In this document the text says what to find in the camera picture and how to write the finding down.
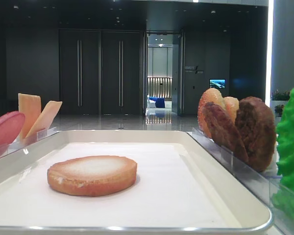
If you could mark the left brown meat patty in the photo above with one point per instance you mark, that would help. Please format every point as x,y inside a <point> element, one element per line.
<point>223,130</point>

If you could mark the brown meat patty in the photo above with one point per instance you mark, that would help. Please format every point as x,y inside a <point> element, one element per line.
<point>255,123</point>
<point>223,130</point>

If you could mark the round bread slice on tray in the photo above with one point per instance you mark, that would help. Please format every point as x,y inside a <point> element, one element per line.
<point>92,175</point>

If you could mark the right orange cheese slice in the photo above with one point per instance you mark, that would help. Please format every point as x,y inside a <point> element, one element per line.
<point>46,117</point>

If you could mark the orange cheese slice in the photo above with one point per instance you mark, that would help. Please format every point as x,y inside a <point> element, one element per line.
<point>46,117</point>
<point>30,106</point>

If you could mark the right brown meat patty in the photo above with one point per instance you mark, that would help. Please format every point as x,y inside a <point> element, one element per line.
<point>255,123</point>

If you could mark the left orange cheese slice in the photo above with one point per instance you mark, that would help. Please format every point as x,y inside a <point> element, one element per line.
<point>30,106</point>

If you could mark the right red tomato slice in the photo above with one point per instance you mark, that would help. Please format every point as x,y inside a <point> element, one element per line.
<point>10,126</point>

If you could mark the green lettuce leaf in holder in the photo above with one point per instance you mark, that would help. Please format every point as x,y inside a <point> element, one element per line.
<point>291,147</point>

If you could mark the blue sofa in hallway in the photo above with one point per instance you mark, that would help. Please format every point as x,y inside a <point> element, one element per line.
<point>159,101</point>

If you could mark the dark double door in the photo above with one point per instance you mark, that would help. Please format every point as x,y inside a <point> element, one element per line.
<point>100,72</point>

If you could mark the white rectangular tray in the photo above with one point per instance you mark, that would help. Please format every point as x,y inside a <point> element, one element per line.
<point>180,189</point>

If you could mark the potted flowers planter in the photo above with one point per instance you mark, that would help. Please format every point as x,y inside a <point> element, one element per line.
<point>278,101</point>

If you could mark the clear acrylic left holder rack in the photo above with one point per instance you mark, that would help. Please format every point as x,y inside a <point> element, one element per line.
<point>6,149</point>

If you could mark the clear acrylic holder rack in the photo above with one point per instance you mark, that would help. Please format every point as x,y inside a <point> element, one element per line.
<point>265,186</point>
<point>6,149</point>

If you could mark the clear acrylic right holder rack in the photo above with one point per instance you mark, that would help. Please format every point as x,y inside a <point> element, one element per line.
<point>265,186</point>

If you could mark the small wall screen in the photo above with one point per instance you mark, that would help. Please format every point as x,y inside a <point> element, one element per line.
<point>217,83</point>

